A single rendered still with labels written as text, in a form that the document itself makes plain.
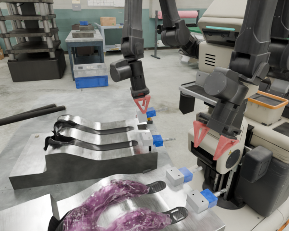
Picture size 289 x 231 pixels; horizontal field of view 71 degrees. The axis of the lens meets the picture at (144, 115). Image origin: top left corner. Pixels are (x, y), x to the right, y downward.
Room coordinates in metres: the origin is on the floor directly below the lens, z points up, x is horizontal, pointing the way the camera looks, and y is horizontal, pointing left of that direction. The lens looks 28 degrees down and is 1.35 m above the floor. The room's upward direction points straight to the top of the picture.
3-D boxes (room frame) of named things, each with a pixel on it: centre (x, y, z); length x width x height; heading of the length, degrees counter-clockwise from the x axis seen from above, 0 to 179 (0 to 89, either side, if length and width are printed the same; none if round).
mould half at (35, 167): (0.66, 0.22, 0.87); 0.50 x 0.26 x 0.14; 101
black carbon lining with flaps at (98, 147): (0.66, 0.20, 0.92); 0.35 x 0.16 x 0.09; 101
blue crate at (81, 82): (3.83, 1.03, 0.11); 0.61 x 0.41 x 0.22; 104
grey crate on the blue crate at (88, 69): (3.83, 1.03, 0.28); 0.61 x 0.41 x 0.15; 104
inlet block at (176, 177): (0.51, -0.14, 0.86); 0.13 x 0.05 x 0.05; 118
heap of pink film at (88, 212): (0.33, 0.07, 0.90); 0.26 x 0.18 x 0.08; 118
